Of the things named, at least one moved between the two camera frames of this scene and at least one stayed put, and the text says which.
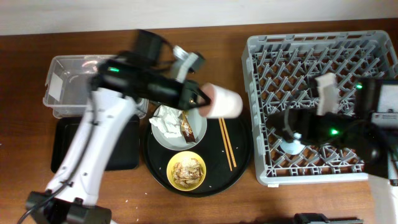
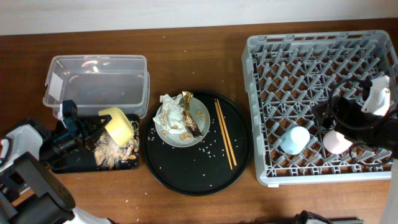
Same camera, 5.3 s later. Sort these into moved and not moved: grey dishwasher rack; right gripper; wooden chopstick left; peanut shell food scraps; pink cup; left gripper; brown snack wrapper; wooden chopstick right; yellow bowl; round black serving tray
Moved: left gripper; brown snack wrapper; yellow bowl; peanut shell food scraps; right gripper; pink cup
Not moved: grey dishwasher rack; wooden chopstick right; wooden chopstick left; round black serving tray
